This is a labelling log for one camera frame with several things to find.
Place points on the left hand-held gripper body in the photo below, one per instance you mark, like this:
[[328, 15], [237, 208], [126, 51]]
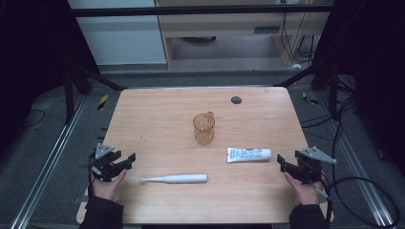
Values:
[[103, 165]]

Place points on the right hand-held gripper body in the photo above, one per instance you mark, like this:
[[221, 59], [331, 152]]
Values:
[[310, 167]]

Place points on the white toothpaste tube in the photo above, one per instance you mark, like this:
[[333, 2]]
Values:
[[248, 155]]

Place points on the white electric toothbrush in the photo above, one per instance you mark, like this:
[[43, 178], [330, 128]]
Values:
[[181, 178]]

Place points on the amber glass cup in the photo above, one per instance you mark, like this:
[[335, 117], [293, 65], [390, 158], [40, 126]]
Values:
[[203, 130]]

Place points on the person's left hand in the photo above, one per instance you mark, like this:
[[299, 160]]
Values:
[[106, 189]]

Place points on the person's right hand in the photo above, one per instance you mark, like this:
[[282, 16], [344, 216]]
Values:
[[307, 194]]

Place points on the grey tape strip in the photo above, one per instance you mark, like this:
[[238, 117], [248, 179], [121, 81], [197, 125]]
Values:
[[81, 199]]

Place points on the yellow black tape piece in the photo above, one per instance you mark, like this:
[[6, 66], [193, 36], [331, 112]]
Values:
[[309, 99], [102, 102]]

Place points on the black metal stand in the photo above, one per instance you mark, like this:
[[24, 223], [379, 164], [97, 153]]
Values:
[[333, 92], [68, 95]]

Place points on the black round table grommet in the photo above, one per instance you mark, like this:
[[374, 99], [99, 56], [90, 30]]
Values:
[[236, 100]]

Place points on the small white floor object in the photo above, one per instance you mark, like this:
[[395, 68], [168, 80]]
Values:
[[296, 66]]

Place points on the white cabinet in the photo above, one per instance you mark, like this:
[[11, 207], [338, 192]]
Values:
[[121, 41]]

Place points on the wooden background desk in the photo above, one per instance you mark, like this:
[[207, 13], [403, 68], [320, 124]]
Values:
[[223, 25]]

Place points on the aluminium floor rail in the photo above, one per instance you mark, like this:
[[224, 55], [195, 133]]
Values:
[[47, 165], [359, 171]]

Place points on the black horizontal frame bar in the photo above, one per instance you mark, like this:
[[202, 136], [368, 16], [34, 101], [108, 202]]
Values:
[[191, 10]]

